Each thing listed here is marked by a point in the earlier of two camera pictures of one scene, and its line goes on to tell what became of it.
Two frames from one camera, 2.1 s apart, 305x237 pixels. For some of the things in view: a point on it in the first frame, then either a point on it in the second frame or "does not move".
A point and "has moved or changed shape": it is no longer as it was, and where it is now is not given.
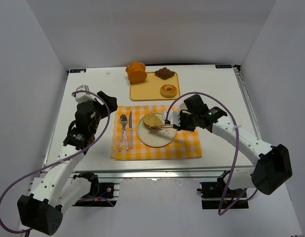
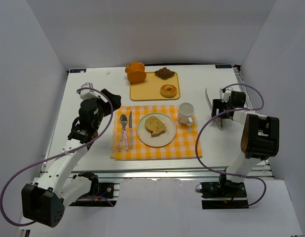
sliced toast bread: (151, 119) has moved or changed shape
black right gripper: (183, 121) to (218, 110)
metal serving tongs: (162, 126) to (218, 120)
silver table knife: (130, 127) does not move
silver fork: (123, 119) does not move
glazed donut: (167, 93) does not move
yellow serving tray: (149, 89) does not move
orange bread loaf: (136, 72) does not move
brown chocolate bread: (164, 73) does not move
